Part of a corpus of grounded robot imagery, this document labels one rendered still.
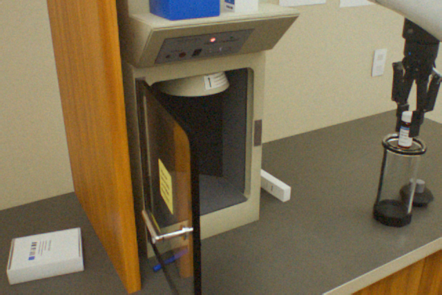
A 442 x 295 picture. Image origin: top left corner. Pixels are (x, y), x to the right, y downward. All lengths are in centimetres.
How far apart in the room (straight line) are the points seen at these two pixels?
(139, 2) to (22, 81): 53
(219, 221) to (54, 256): 40
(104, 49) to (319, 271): 68
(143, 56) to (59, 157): 64
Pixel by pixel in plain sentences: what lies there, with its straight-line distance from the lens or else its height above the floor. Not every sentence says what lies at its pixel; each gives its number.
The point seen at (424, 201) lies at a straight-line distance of 139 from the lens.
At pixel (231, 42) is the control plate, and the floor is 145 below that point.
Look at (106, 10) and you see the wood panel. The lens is 78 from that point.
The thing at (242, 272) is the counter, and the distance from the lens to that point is 108.
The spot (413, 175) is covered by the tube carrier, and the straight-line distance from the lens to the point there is 123.
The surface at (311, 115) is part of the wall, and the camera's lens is 183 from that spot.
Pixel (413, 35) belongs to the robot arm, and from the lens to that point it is 111.
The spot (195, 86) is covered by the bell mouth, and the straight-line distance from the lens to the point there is 101.
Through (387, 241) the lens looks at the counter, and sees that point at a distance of 124.
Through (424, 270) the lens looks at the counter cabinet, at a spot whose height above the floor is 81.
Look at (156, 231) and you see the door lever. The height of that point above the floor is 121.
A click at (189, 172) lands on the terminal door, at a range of 65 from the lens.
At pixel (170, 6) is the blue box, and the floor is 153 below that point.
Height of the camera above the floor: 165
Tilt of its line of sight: 23 degrees down
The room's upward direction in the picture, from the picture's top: straight up
